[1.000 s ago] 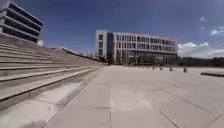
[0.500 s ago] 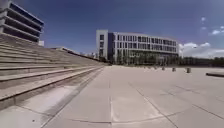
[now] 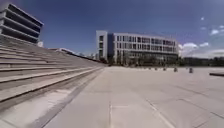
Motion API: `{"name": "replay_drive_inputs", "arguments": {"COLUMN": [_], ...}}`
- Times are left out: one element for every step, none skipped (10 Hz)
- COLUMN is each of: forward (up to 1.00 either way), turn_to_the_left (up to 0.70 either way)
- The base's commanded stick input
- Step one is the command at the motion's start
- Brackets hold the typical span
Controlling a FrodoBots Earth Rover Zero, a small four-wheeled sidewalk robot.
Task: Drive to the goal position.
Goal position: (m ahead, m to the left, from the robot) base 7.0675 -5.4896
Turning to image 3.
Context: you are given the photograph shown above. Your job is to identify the white building with window rows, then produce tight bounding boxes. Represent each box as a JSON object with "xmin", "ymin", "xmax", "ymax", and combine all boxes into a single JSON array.
[{"xmin": 95, "ymin": 30, "xmax": 180, "ymax": 66}]

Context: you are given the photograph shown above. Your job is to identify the pale stone slab plaza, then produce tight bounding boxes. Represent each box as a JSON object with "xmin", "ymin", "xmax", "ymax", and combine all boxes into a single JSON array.
[{"xmin": 0, "ymin": 65, "xmax": 224, "ymax": 128}]

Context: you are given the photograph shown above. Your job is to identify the low white building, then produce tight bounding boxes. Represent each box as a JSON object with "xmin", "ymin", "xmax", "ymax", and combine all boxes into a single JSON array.
[{"xmin": 48, "ymin": 47, "xmax": 78, "ymax": 56}]

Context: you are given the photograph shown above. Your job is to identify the row of stone bollards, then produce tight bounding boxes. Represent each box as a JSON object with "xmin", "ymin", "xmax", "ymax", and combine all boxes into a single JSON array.
[{"xmin": 143, "ymin": 65, "xmax": 195, "ymax": 74}]

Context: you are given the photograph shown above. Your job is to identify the wide grey stone steps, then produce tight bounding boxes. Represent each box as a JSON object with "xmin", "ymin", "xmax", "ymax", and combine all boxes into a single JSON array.
[{"xmin": 0, "ymin": 34, "xmax": 107, "ymax": 113}]

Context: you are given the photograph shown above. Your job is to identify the row of trees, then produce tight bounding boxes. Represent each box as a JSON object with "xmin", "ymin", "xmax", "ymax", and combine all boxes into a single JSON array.
[{"xmin": 98, "ymin": 54, "xmax": 224, "ymax": 68}]

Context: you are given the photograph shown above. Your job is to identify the grey building with horizontal bands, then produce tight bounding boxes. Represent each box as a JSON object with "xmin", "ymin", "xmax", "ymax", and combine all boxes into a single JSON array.
[{"xmin": 0, "ymin": 2, "xmax": 45, "ymax": 46}]

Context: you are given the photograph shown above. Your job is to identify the low dark planter edge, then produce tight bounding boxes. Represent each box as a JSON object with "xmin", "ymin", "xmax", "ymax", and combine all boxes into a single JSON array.
[{"xmin": 209, "ymin": 72, "xmax": 224, "ymax": 78}]

